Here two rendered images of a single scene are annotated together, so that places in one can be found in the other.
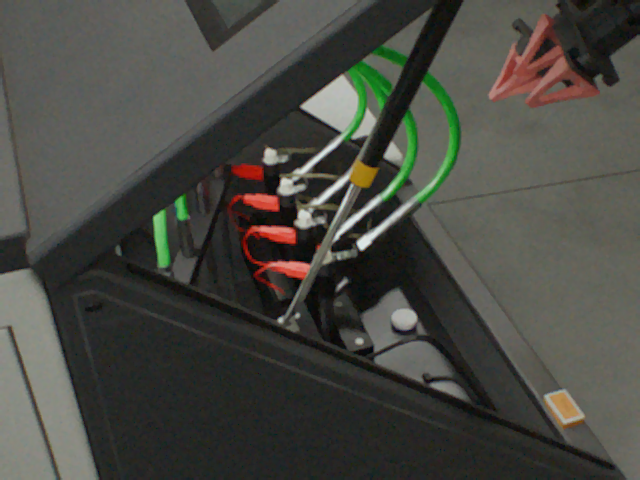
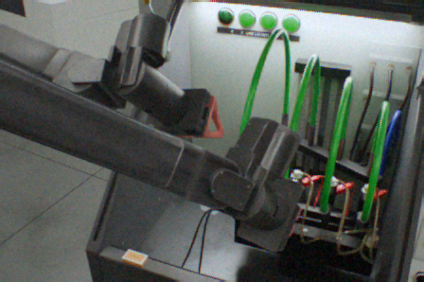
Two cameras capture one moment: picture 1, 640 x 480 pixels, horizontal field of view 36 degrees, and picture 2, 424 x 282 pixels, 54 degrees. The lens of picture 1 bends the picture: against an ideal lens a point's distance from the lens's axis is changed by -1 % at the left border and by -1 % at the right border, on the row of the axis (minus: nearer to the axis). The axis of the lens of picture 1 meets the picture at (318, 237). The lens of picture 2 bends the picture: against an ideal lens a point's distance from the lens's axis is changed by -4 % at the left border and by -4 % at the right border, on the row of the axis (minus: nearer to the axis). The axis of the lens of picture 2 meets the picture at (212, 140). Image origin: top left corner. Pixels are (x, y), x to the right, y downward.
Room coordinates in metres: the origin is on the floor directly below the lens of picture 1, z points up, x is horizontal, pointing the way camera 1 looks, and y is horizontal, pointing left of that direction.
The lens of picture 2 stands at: (1.40, -0.74, 1.67)
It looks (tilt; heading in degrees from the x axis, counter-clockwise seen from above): 30 degrees down; 129
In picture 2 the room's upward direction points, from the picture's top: straight up
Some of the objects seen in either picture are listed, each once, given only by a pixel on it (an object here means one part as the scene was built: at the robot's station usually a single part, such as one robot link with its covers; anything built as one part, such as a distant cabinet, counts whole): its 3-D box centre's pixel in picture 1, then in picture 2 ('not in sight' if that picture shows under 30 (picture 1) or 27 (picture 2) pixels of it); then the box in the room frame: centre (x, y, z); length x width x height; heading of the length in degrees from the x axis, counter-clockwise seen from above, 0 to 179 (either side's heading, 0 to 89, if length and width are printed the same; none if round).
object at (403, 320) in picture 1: (404, 319); not in sight; (1.12, -0.13, 0.84); 0.04 x 0.04 x 0.01
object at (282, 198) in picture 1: (298, 245); (324, 221); (1.12, 0.03, 1.00); 0.05 x 0.03 x 0.21; 107
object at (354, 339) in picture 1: (302, 312); (304, 244); (1.08, 0.03, 0.91); 0.34 x 0.10 x 0.15; 17
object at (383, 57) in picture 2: not in sight; (382, 103); (1.11, 0.32, 1.20); 0.13 x 0.03 x 0.31; 17
